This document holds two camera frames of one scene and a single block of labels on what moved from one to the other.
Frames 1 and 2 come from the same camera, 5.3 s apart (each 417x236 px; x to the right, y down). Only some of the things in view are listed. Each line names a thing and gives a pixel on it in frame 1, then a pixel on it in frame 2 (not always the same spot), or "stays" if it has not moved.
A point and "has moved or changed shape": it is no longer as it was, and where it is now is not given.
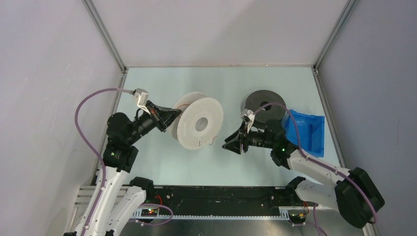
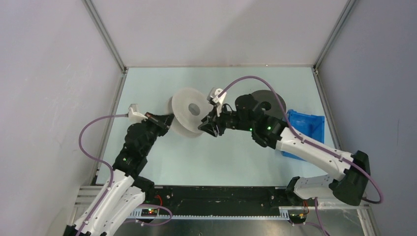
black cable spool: x=265 y=105 stays
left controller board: x=149 y=212 stays
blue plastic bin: x=311 y=131 stays
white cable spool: x=199 y=124 has moved or changed shape
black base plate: x=222 y=199 stays
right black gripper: x=234 y=142 → x=211 y=129
